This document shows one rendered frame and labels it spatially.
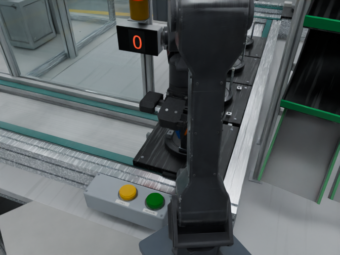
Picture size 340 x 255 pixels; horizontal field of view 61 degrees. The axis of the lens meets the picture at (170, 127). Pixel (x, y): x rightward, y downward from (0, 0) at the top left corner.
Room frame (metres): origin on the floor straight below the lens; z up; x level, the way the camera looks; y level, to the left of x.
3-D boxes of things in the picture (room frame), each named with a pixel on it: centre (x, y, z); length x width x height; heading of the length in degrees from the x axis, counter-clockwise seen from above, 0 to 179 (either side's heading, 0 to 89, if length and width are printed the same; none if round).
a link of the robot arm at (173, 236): (0.24, -0.04, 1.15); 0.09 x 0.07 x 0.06; 94
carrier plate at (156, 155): (0.61, -0.06, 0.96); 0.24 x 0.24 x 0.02; 69
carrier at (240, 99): (0.85, -0.15, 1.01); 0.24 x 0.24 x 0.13; 69
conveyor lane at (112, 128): (0.74, 0.22, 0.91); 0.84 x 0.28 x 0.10; 69
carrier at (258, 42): (1.31, -0.32, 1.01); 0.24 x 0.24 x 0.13; 69
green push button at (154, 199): (0.42, 0.03, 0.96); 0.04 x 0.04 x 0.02
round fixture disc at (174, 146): (0.61, -0.06, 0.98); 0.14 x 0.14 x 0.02
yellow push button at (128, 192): (0.44, 0.10, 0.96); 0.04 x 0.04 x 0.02
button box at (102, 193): (0.44, 0.10, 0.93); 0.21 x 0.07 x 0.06; 69
